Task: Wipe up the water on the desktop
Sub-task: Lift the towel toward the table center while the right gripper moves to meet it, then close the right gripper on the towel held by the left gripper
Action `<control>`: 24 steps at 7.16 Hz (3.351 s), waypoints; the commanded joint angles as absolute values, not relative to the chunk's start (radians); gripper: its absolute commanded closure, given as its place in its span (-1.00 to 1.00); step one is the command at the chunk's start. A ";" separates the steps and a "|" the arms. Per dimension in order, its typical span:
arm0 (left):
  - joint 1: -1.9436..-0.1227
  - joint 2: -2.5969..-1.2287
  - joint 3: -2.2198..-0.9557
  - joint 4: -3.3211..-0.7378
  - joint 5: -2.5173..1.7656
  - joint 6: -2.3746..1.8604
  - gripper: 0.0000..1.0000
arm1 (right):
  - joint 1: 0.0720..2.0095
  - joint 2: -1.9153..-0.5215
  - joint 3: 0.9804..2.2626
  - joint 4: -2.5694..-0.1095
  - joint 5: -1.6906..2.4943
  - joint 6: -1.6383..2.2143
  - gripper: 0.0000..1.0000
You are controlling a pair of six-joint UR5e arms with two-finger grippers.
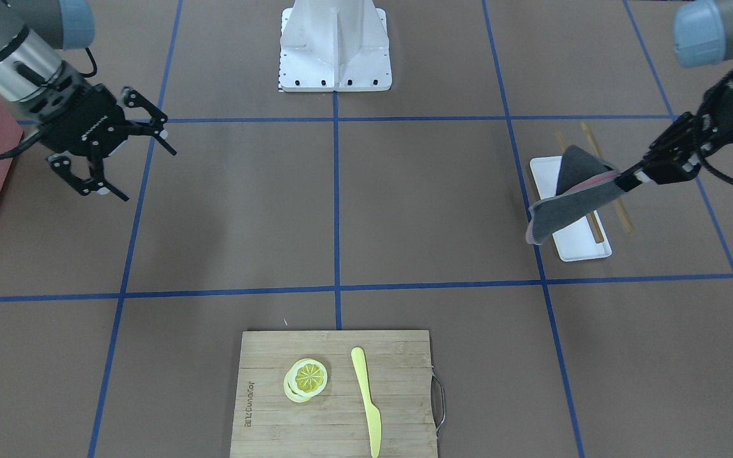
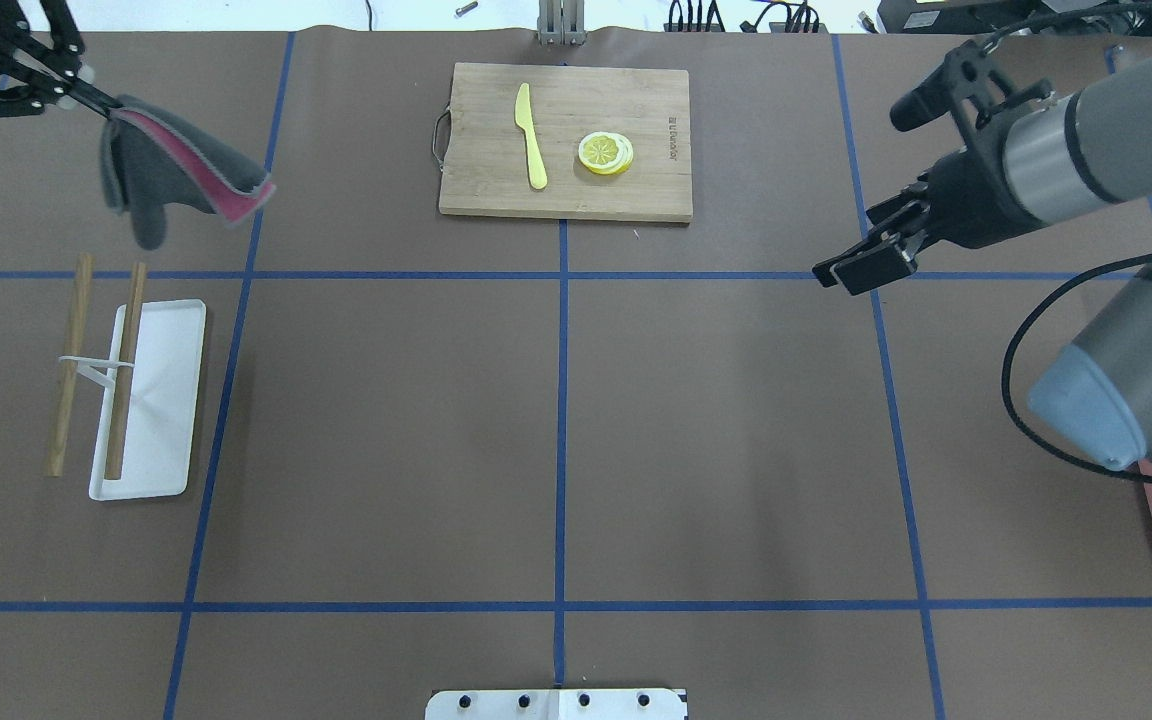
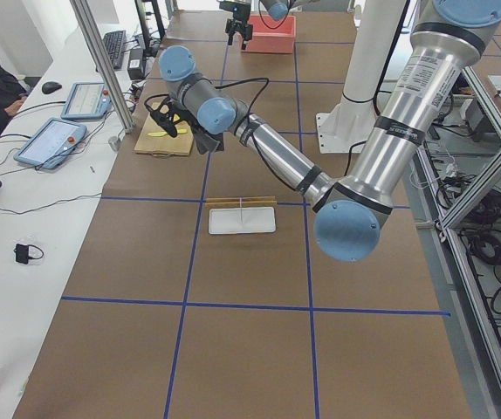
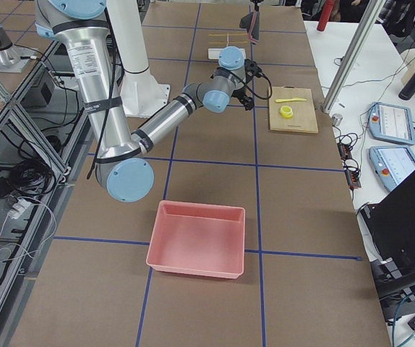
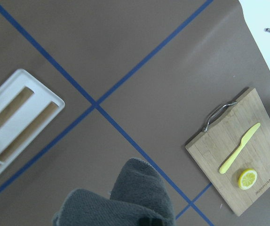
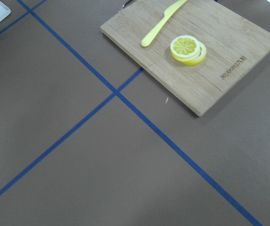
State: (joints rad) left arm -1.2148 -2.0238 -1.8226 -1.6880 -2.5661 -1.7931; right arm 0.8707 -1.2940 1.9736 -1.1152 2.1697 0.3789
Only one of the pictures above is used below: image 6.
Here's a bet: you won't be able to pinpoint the yellow lemon slices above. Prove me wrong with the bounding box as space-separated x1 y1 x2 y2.
170 35 207 66

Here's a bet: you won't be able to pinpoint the yellow plastic knife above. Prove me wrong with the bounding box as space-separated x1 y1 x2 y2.
141 0 187 47

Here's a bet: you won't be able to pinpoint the bamboo cutting board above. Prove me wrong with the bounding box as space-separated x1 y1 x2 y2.
101 0 270 116

